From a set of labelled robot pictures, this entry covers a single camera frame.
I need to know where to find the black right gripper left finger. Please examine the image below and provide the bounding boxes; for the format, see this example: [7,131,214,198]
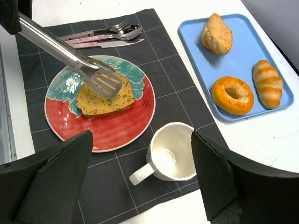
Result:
[0,130,93,224]

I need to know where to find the pale triangular scone bread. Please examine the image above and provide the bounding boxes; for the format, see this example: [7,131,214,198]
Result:
[201,13,233,56]

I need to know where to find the striped crescent roll bread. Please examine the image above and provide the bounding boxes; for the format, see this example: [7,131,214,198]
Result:
[253,60,284,109]

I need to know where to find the pink handled knife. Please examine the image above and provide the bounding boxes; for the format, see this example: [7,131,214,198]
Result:
[70,38,144,49]

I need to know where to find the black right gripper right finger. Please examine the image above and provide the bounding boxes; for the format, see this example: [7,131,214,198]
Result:
[191,131,299,224]

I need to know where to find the orange glazed donut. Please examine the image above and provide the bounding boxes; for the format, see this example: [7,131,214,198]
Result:
[211,76,255,115]

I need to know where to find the brown cake slice bread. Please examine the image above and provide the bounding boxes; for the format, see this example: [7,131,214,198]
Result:
[77,73,136,118]

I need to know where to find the white ceramic mug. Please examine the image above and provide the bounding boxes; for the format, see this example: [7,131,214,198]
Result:
[129,122,196,185]

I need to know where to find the red and teal plate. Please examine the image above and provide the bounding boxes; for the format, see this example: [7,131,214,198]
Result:
[44,55,156,153]

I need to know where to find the blue plastic tray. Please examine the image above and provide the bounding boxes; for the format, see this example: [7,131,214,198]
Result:
[178,13,295,122]

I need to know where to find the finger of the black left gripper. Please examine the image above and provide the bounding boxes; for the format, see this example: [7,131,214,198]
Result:
[0,0,21,35]

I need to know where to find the metal serving tongs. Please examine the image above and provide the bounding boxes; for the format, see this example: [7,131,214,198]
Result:
[18,12,122,99]

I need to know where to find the pink handled spoon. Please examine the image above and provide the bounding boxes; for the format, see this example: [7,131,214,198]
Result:
[60,24,142,44]

